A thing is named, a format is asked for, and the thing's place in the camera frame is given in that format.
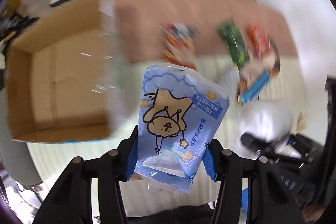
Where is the white pillow pack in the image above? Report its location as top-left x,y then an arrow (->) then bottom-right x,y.
235,100 -> 293,159

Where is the pink rug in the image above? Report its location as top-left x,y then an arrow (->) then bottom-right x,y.
114,0 -> 298,63

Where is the orange snack bag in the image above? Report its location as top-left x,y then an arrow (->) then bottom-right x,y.
160,23 -> 198,69

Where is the red snack bag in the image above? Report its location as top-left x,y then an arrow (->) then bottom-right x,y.
245,24 -> 270,59

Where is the blue bear tissue pack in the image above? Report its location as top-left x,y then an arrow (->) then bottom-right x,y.
135,63 -> 230,193

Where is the brown cardboard box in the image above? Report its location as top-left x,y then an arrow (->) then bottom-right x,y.
6,0 -> 115,143

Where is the green wet wipes pack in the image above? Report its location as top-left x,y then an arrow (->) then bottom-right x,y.
217,20 -> 249,68

